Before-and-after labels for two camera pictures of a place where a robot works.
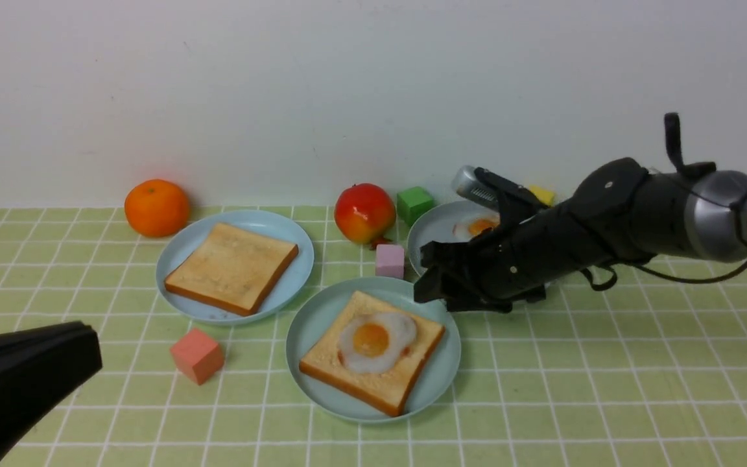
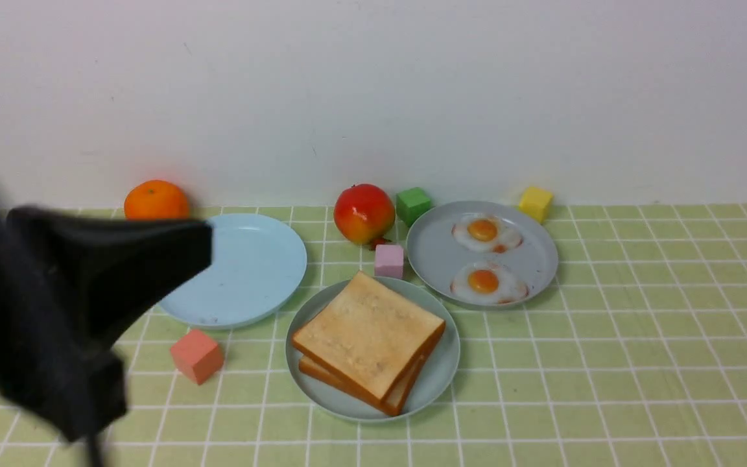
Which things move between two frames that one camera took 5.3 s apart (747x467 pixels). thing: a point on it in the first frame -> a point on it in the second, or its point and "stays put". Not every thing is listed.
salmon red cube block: [197, 355] stays put
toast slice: [232, 269] -> [369, 336]
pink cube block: [390, 261] stays put
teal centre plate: [314, 316] stays put
